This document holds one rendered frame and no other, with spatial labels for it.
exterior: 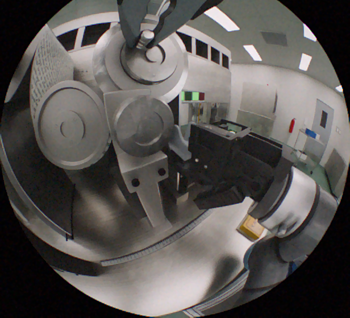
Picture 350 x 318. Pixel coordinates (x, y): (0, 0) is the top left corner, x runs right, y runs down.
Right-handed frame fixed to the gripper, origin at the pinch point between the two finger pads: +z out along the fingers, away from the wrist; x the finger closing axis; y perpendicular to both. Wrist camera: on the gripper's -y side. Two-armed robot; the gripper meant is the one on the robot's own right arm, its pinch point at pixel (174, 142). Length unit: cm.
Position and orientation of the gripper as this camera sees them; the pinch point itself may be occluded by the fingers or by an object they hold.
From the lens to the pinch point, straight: 23.0
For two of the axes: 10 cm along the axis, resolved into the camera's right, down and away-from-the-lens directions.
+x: -8.2, 2.6, -5.0
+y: 0.0, -8.9, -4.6
